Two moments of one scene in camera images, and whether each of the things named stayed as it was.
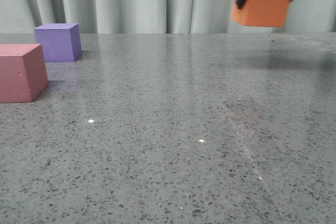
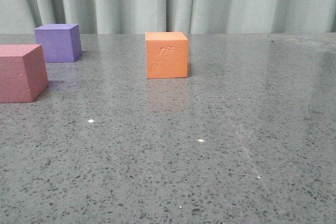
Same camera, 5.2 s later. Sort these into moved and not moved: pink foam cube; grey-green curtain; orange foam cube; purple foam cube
Moved: orange foam cube
Not moved: pink foam cube; purple foam cube; grey-green curtain
